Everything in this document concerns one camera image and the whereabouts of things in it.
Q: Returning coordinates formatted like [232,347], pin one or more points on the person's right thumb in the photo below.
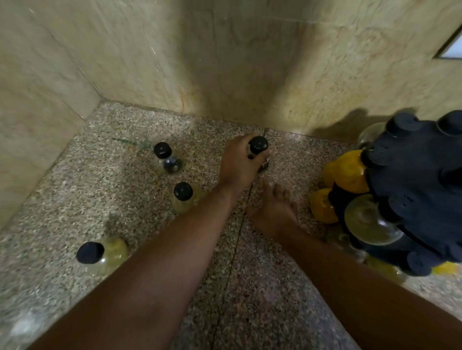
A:
[252,212]

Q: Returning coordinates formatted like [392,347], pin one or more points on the person's left hand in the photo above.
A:
[236,164]

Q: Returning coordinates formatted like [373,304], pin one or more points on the person's right forearm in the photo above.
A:
[361,295]

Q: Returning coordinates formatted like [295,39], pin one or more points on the white framed wall panel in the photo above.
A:
[453,48]

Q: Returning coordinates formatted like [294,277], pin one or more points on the clear black-capped glass bottle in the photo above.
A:
[163,150]

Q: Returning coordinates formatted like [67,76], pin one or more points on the person's left forearm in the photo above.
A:
[155,274]

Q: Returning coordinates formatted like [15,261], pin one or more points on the person's right hand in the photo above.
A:
[276,216]

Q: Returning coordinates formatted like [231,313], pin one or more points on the pile of black-capped bottles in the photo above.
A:
[415,187]

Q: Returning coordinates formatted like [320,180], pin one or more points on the yellowish black-capped glass bottle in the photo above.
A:
[91,253]
[183,191]

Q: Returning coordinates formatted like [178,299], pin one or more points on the small black-capped glass bottle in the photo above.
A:
[258,145]

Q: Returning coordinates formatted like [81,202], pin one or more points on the person's left thumb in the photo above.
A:
[260,159]

